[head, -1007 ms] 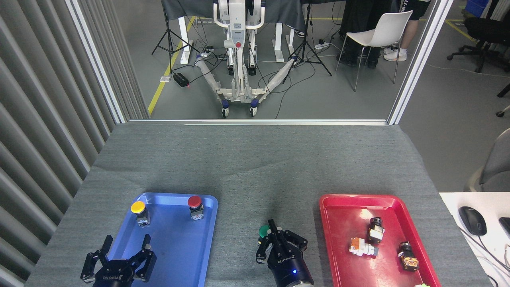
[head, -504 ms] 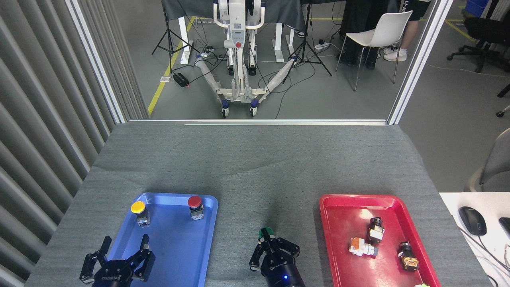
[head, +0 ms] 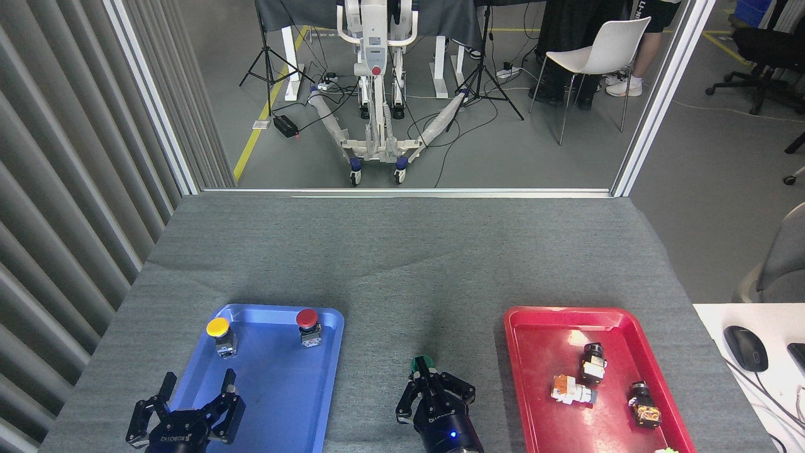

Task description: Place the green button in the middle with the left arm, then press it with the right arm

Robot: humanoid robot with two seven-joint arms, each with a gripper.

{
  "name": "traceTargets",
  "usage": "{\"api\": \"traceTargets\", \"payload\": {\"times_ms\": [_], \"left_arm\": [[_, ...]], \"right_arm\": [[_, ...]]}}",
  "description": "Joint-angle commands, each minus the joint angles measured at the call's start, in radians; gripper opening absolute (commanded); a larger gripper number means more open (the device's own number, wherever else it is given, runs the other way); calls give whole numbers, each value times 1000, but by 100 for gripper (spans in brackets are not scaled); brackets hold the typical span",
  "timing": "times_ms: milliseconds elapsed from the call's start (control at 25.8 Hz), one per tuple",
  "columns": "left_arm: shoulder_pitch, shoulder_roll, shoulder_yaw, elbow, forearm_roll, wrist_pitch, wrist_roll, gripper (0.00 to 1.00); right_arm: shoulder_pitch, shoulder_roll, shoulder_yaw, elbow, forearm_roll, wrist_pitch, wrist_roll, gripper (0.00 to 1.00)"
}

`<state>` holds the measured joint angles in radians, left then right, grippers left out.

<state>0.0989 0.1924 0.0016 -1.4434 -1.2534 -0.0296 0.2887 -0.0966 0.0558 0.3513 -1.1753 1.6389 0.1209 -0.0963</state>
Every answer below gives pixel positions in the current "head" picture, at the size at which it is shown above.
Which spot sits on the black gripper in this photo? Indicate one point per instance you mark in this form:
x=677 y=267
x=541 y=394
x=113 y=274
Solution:
x=179 y=434
x=448 y=426

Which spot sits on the green push button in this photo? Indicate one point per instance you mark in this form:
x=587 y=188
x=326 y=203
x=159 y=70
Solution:
x=422 y=362

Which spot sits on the yellow push button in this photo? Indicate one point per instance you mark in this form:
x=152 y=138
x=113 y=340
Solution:
x=218 y=327

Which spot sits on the red push button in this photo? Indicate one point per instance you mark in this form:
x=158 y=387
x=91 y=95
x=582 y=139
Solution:
x=307 y=318

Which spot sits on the blue plastic tray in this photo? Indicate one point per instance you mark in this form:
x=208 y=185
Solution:
x=289 y=377

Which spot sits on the red plastic tray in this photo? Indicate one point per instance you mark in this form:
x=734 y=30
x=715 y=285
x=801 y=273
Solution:
x=553 y=343

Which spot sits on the black computer mouse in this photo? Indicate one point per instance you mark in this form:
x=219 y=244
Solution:
x=746 y=348

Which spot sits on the black tripod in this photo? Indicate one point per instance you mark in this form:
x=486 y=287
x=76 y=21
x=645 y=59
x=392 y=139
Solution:
x=269 y=63
x=483 y=75

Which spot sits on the white power strip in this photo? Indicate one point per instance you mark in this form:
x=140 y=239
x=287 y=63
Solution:
x=508 y=72

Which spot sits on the white side table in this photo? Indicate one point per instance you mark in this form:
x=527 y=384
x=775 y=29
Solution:
x=761 y=402

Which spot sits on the white stand on wheels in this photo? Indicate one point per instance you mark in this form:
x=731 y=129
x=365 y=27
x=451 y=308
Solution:
x=376 y=38

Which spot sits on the black keyboard corner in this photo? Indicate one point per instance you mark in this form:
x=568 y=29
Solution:
x=797 y=355

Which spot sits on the grey chair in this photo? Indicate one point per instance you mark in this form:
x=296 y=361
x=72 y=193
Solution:
x=783 y=264

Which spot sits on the white chair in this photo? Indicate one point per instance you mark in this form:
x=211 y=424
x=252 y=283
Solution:
x=607 y=44

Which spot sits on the black chair base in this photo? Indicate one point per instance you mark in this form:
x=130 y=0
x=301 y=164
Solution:
x=795 y=145

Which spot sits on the black office chair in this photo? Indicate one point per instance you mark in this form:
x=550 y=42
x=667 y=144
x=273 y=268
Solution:
x=767 y=47

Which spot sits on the blue crate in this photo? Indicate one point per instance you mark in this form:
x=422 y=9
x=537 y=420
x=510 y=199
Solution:
x=751 y=12

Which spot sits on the orange and white switch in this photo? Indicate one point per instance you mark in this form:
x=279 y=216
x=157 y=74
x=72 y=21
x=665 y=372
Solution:
x=569 y=389

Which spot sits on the black knob switch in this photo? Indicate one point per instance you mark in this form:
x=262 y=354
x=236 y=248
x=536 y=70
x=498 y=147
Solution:
x=592 y=365

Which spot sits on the silver rail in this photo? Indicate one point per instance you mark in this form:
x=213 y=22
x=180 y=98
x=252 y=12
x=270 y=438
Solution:
x=409 y=191

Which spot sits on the black and orange switch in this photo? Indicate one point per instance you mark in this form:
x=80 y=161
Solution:
x=644 y=409

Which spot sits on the silver post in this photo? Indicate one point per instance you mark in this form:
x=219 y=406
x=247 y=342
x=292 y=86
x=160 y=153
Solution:
x=660 y=94
x=151 y=94

